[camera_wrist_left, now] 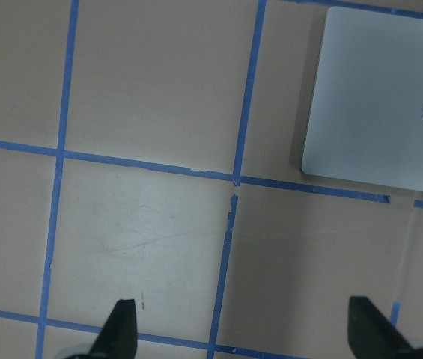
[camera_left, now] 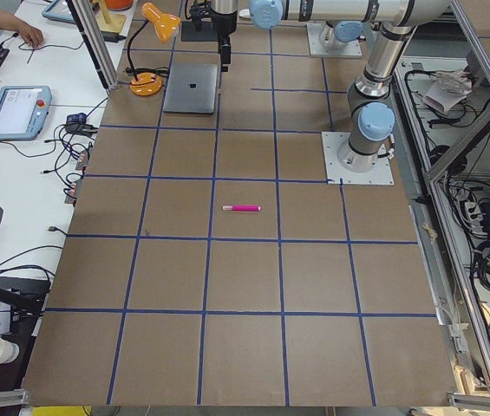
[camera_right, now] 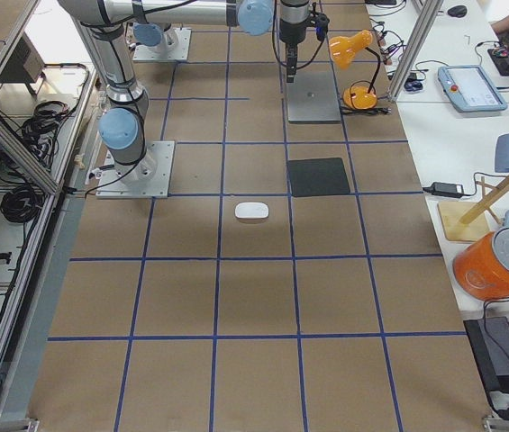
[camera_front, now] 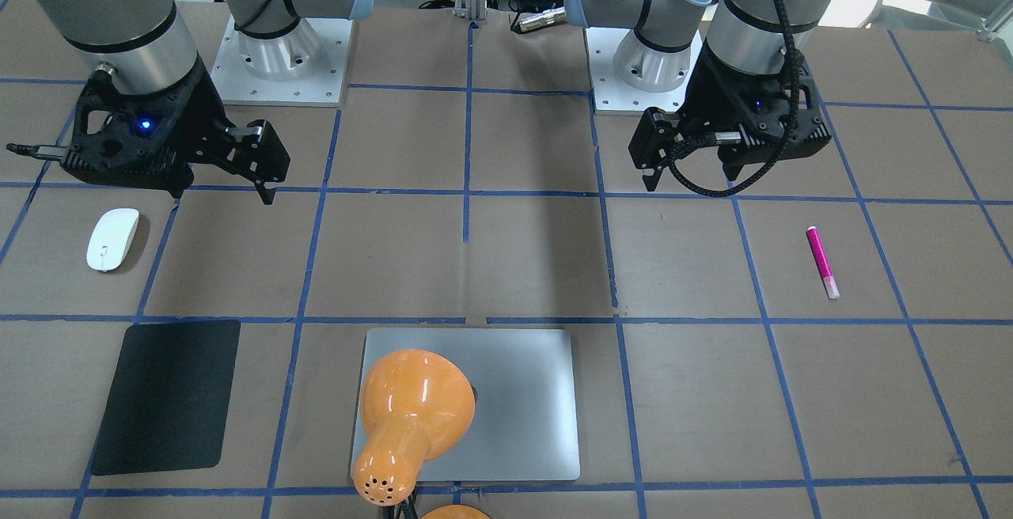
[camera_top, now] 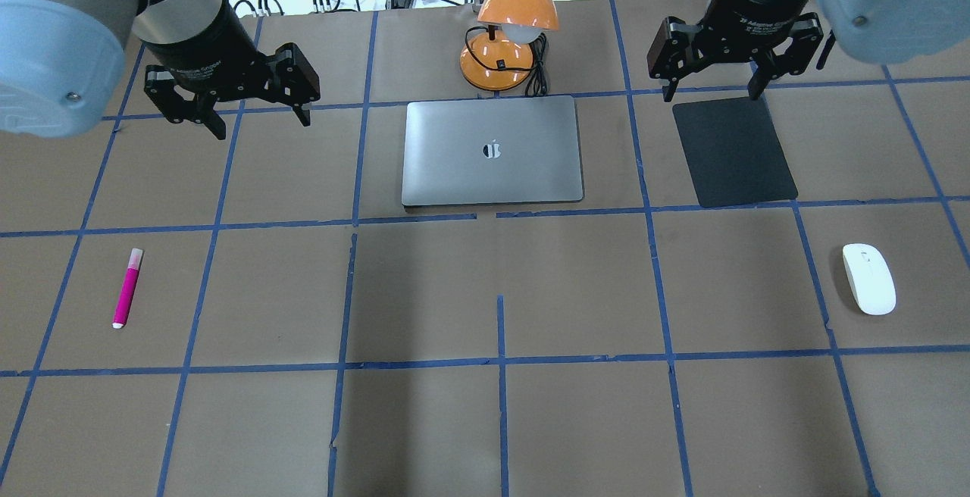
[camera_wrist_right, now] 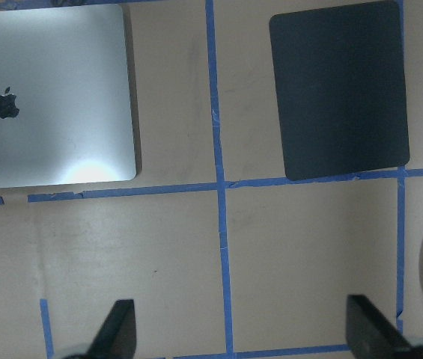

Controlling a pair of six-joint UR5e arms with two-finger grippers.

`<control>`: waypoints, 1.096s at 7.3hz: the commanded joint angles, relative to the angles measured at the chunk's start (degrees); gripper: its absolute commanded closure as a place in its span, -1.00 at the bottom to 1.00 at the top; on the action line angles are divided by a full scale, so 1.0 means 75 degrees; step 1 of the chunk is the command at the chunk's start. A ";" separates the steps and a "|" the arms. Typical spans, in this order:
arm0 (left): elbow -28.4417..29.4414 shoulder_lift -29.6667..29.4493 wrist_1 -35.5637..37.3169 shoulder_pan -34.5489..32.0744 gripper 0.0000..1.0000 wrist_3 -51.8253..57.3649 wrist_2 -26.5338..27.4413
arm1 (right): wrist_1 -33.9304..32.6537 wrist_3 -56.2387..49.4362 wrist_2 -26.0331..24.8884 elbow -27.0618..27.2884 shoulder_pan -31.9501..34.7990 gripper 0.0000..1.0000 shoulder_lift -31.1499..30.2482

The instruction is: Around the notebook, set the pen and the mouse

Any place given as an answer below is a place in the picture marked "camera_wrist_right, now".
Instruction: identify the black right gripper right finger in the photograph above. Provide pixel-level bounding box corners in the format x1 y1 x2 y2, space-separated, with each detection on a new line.
346 295 413 359

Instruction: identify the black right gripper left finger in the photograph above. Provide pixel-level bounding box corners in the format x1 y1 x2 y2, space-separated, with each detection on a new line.
86 299 137 358

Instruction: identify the black mousepad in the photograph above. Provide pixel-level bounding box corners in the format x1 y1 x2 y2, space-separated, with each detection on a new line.
269 1 410 181

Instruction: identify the silver laptop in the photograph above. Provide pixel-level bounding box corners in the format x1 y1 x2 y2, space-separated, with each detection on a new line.
0 4 137 188

